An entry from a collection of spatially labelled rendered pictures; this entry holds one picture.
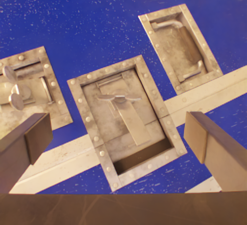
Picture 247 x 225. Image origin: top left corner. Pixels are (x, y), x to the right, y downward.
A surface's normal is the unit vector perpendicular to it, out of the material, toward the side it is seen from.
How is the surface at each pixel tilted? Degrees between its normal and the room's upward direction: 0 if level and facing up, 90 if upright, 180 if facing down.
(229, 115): 90
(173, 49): 90
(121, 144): 90
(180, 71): 90
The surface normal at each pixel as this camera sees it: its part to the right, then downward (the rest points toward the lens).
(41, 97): 0.61, -0.36
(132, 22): 0.16, -0.21
